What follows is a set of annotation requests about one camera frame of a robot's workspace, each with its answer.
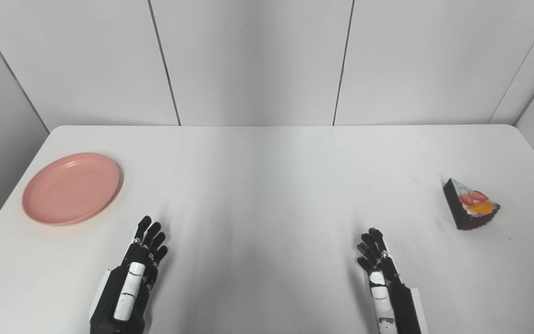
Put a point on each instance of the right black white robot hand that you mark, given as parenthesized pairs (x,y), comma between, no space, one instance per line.
(387,287)

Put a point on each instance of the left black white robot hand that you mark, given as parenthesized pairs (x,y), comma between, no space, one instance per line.
(128,283)

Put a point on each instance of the pink round plate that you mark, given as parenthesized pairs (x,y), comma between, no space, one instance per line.
(71,188)

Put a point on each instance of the chocolate cake slice with fruit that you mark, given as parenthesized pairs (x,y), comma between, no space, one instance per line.
(470,206)

